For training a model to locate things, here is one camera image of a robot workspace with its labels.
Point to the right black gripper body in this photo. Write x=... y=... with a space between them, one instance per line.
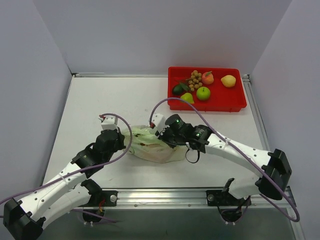
x=163 y=135

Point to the green pear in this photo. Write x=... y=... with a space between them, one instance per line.
x=188 y=97

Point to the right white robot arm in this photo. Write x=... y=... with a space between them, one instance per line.
x=270 y=171

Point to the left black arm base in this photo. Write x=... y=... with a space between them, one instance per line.
x=105 y=200

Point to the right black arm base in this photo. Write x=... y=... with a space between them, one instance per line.
x=231 y=209

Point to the red plastic tray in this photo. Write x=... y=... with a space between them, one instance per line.
x=222 y=99

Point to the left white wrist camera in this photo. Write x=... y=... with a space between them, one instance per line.
x=109 y=122

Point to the yellow lemon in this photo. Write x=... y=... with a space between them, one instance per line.
x=228 y=81

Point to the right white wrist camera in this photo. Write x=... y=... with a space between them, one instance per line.
x=157 y=122

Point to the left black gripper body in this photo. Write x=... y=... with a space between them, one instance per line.
x=120 y=139

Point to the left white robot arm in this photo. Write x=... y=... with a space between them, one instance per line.
x=26 y=218

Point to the orange peach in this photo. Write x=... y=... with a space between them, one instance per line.
x=207 y=78

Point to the dark green avocado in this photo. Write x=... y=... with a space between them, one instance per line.
x=177 y=90

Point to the aluminium front rail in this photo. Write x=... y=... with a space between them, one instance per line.
x=128 y=198

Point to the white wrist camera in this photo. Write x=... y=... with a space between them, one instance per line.
x=157 y=122
x=109 y=122

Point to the pale green plastic bag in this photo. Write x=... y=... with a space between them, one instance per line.
x=146 y=146

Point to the brown longan bunch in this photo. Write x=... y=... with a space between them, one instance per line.
x=193 y=83

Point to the green apple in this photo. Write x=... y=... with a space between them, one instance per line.
x=203 y=93

